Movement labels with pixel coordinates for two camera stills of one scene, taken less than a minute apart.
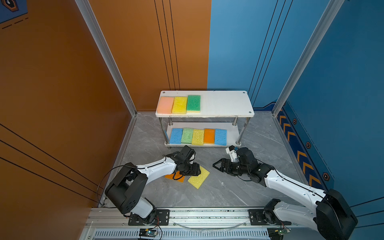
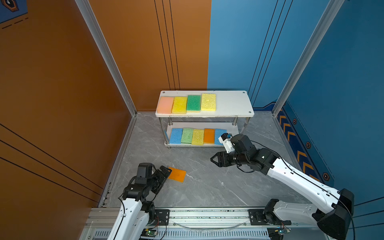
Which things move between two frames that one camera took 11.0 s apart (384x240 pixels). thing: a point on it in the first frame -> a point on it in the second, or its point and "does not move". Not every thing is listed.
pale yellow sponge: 198,180 -> 208,102
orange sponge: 177,175 does not move
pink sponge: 165,106 does not move
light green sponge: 187,134 does not move
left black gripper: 196,170 -> 162,177
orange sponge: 209,137 does not move
